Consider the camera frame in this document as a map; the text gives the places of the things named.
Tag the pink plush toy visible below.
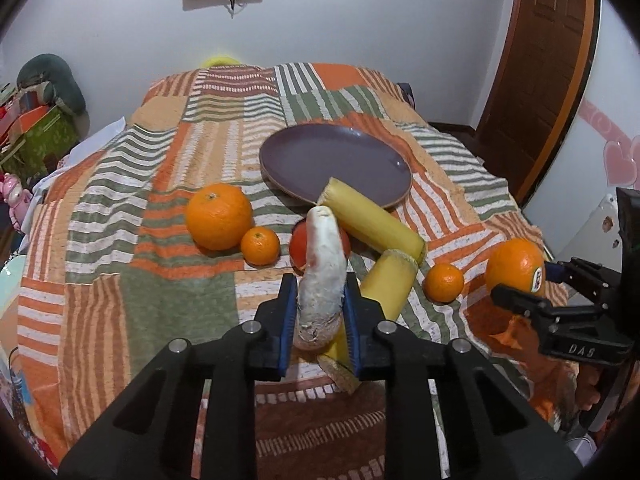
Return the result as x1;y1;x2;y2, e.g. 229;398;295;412
1;172;32;232

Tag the purple ceramic plate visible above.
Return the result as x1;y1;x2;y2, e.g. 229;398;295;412
259;124;412;208

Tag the large orange with sticker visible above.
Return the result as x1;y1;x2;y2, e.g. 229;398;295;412
484;238;546;295

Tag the short yellow sugarcane piece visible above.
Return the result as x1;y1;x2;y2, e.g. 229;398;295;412
317;249;419;394

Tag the red tomato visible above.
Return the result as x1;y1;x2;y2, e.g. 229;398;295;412
288;219;352;274

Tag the pale sweet potato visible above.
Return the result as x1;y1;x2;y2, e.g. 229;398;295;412
293;206;347;352

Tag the large plain orange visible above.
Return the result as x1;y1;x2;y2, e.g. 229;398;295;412
184;183;254;252

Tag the green storage box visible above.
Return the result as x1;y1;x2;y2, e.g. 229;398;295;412
1;106;79;180

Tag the small mandarin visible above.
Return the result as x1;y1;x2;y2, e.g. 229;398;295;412
422;263;464;304
240;226;280;266

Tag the long yellow sugarcane piece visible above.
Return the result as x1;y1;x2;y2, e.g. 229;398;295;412
317;178;426;266

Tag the brown wooden door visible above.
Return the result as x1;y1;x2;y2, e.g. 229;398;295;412
477;0;600;205

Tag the striped patchwork bedspread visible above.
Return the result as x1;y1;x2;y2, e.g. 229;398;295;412
15;63;577;467

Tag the white bed sheet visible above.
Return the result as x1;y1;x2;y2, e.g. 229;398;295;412
32;117;126;195

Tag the right hand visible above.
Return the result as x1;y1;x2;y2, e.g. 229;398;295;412
575;364;601;411

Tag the dark blue backpack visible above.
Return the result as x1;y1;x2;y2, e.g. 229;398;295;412
397;82;416;108

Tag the yellow pillow behind bed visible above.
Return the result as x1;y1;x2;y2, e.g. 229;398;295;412
201;55;241;68

